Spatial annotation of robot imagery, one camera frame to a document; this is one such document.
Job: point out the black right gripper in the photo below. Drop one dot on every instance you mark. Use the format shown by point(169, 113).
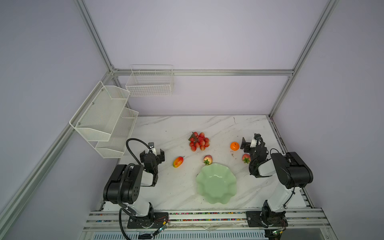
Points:
point(246, 145)

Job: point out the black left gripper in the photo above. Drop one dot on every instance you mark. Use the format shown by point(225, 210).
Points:
point(160, 157)

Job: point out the orange fake tangerine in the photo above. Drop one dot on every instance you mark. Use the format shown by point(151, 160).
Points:
point(234, 146)

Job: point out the red fake strawberry apple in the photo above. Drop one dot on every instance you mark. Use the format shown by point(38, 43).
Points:
point(246, 158)

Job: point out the red yellow fake mango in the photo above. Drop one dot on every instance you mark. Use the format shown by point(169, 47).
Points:
point(178, 161)

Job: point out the red yellow fake apple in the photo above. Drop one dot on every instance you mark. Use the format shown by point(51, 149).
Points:
point(208, 160)

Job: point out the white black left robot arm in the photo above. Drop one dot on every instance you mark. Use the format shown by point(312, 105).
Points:
point(124, 185)

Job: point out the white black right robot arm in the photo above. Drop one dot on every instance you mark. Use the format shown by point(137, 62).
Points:
point(292, 173)

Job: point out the green scalloped fruit bowl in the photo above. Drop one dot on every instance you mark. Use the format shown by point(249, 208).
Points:
point(216, 184)

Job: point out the white mesh lower shelf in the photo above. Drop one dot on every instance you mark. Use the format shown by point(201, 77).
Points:
point(116, 146)

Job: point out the white mesh shelf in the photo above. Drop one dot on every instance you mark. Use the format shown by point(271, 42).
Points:
point(96, 119)
point(116, 146)

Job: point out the white mesh upper shelf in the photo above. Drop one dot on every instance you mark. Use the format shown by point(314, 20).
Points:
point(96, 119)

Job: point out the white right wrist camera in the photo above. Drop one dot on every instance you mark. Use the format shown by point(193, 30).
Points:
point(257, 139)

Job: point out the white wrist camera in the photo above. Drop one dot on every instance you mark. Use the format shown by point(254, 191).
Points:
point(152, 148)
point(257, 139)

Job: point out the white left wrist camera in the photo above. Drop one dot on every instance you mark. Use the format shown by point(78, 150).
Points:
point(152, 148)

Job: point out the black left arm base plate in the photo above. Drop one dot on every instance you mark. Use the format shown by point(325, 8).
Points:
point(154, 221)

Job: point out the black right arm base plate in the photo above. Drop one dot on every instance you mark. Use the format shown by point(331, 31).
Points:
point(266, 220)

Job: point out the white wire wall basket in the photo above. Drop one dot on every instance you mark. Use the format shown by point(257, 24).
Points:
point(151, 80)

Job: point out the aluminium front rail frame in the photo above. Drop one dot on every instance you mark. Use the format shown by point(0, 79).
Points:
point(300, 224)

